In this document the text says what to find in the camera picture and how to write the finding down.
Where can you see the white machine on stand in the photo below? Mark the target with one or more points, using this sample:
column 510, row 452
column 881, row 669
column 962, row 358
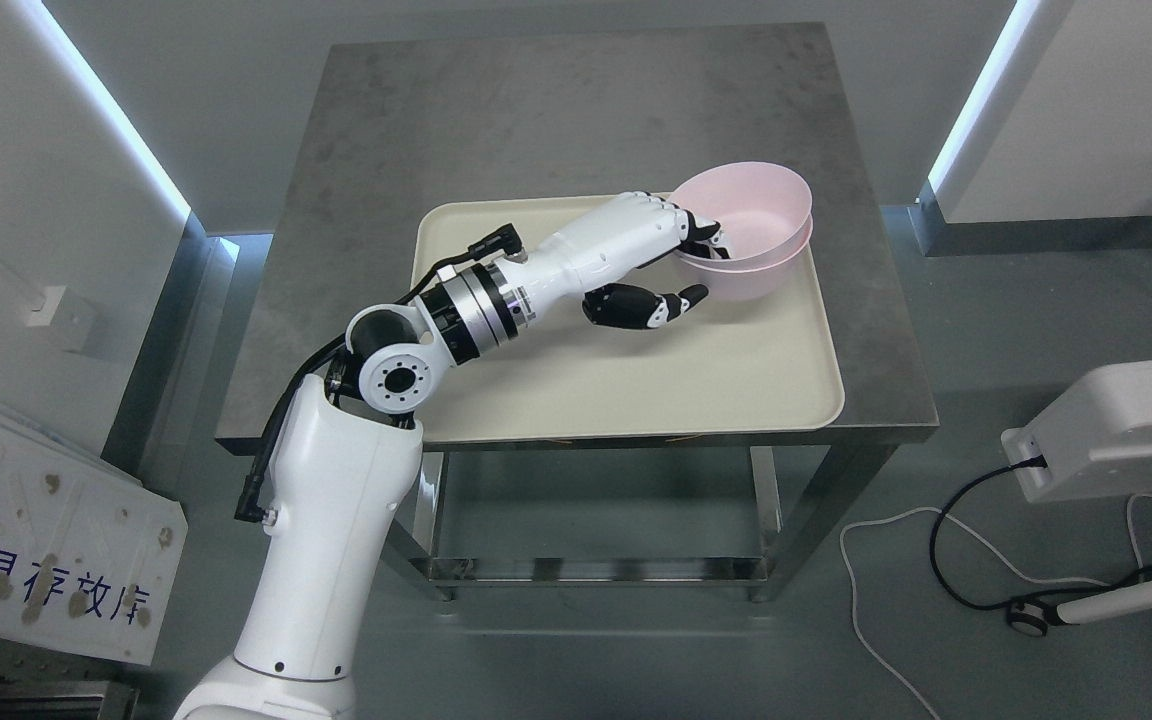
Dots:
column 1093, row 441

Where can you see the pink bowl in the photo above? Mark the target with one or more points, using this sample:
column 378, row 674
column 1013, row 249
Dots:
column 751, row 282
column 765, row 212

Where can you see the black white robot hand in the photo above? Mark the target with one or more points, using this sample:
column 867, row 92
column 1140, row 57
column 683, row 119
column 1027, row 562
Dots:
column 587, row 259

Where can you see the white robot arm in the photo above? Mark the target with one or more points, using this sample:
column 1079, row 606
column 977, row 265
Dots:
column 340, row 451

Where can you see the steel table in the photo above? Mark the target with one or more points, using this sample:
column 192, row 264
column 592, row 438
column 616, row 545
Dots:
column 399, row 128

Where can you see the white wall box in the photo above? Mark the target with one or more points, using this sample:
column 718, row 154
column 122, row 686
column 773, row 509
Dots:
column 66, row 320

